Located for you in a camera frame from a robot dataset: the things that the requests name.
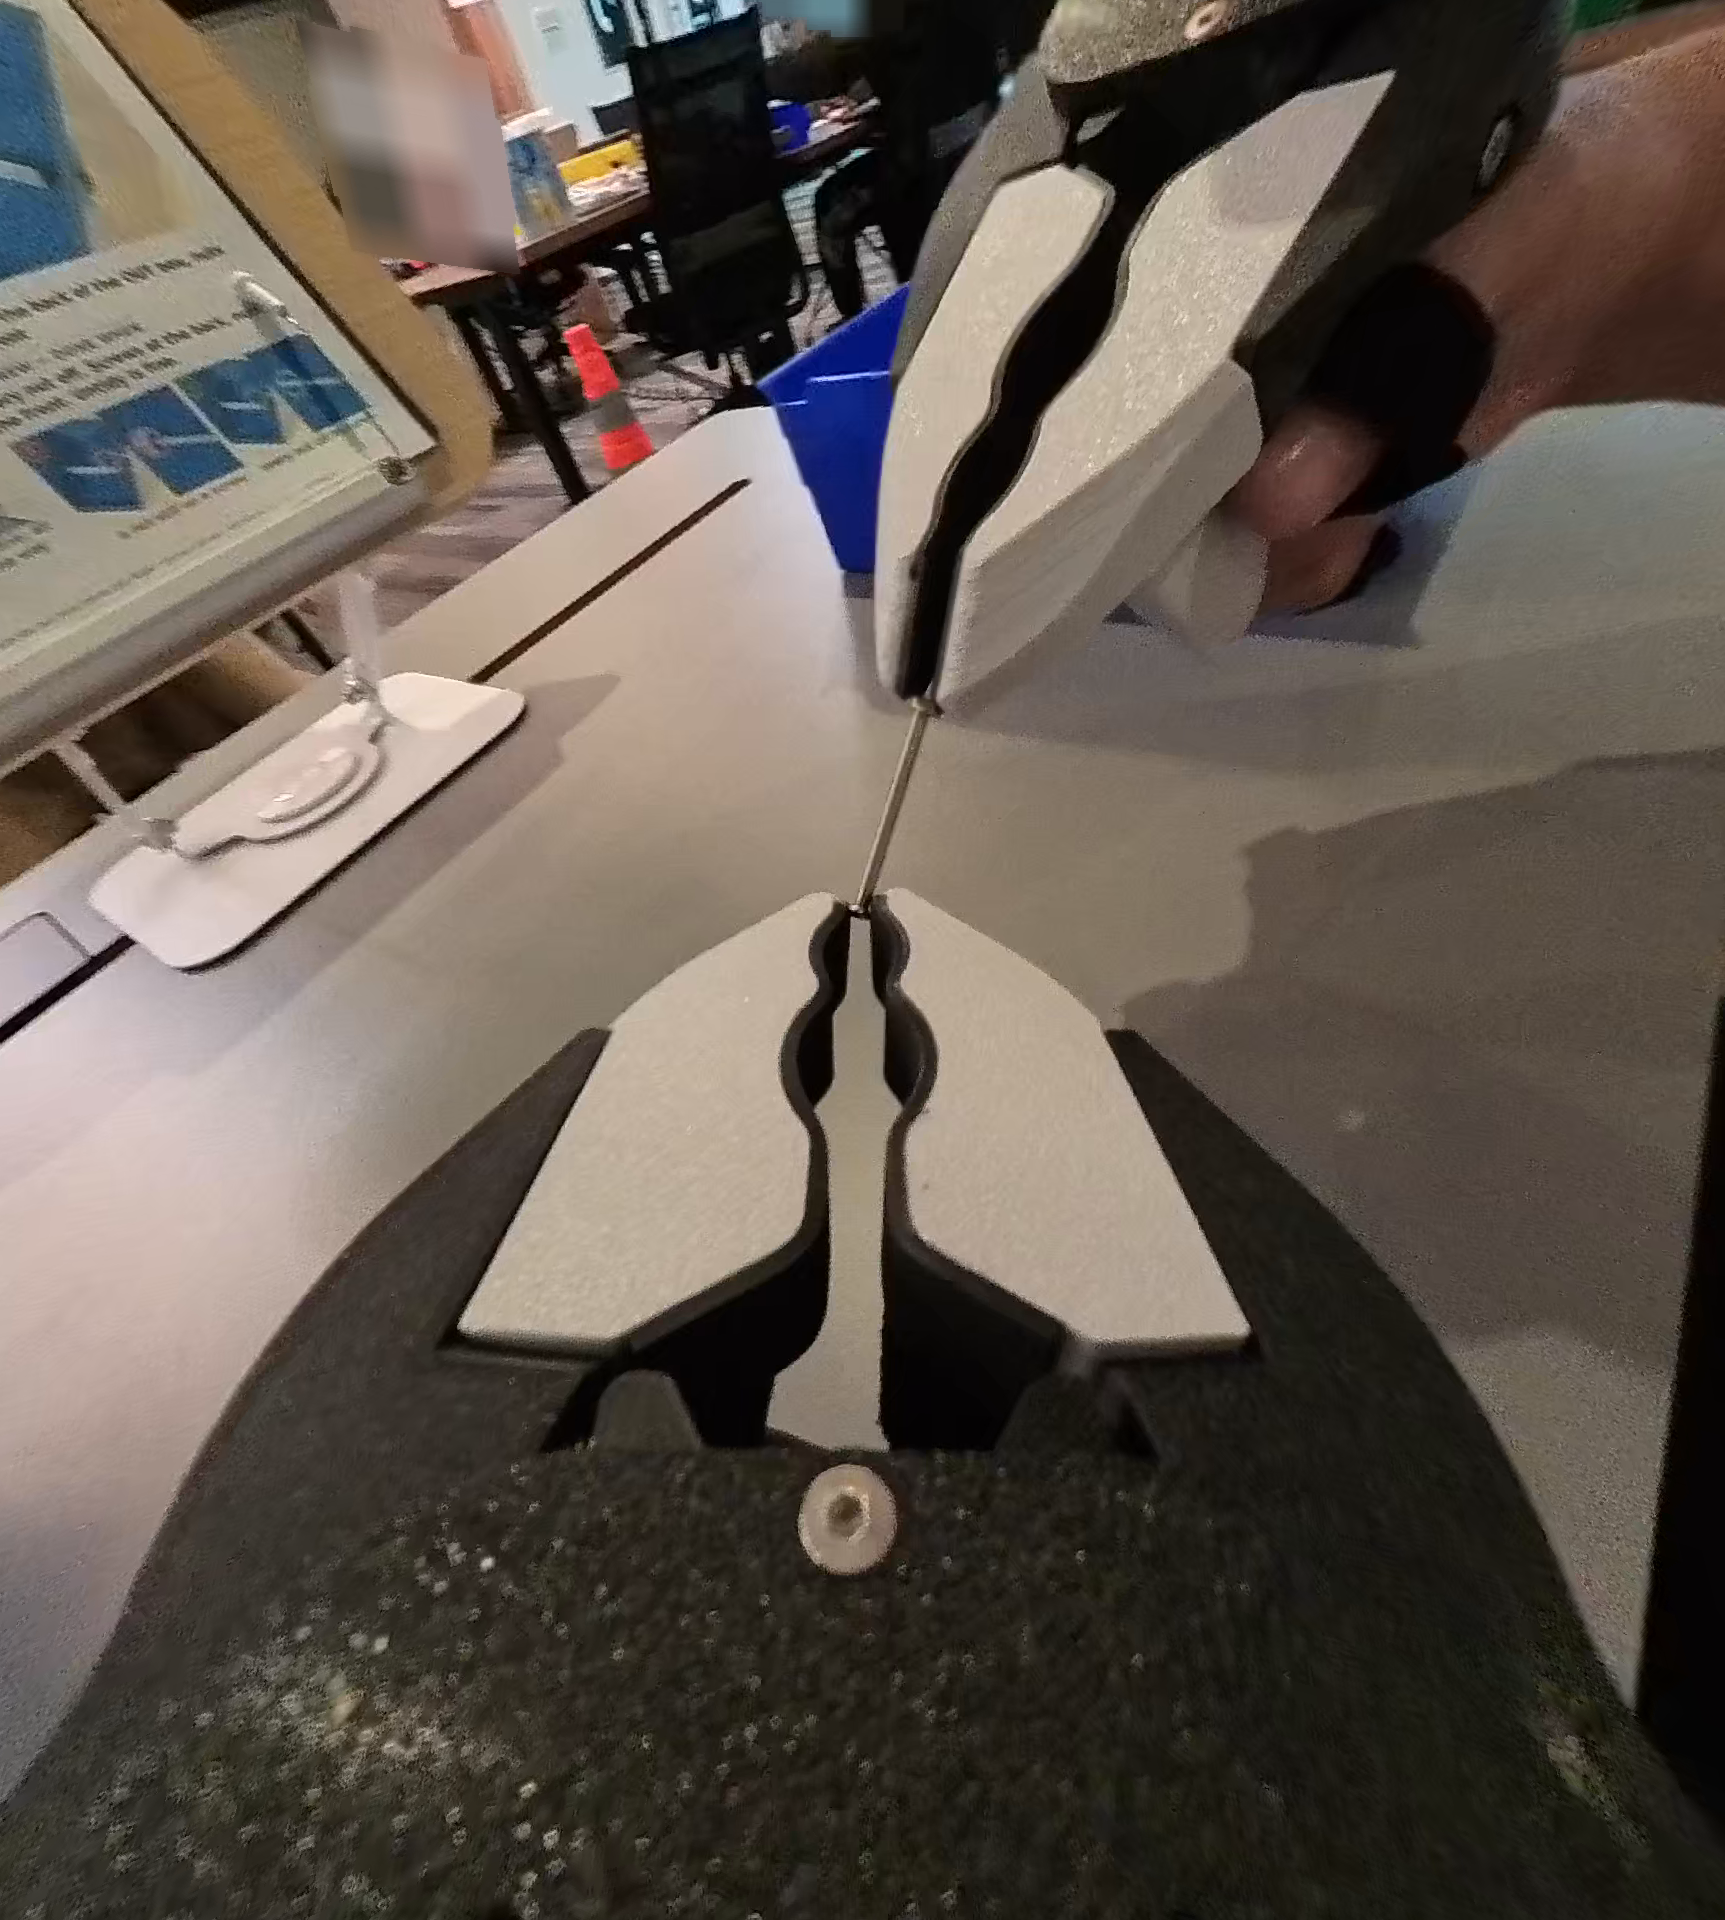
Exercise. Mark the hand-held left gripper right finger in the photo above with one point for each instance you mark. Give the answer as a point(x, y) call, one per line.
point(1074, 1184)

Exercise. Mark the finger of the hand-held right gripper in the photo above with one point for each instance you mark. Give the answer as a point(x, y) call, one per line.
point(954, 361)
point(1118, 450)

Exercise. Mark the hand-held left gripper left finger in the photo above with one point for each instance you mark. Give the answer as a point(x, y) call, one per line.
point(638, 1184)

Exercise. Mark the long steel bolt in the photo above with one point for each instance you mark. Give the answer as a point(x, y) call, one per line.
point(897, 803)

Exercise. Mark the person's right hand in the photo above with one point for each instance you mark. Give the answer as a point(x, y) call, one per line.
point(1657, 240)

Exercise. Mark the blue plastic bin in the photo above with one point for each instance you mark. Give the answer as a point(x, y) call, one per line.
point(839, 435)

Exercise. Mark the black mesh office chair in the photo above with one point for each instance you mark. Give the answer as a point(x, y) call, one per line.
point(714, 194)

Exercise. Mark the orange traffic cone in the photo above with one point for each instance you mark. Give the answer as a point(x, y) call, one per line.
point(612, 405)

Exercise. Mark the cluttered wooden table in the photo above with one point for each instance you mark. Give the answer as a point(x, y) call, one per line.
point(534, 248)

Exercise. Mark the white tablet stand with instructions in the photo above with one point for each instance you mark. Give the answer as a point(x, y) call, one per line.
point(127, 374)

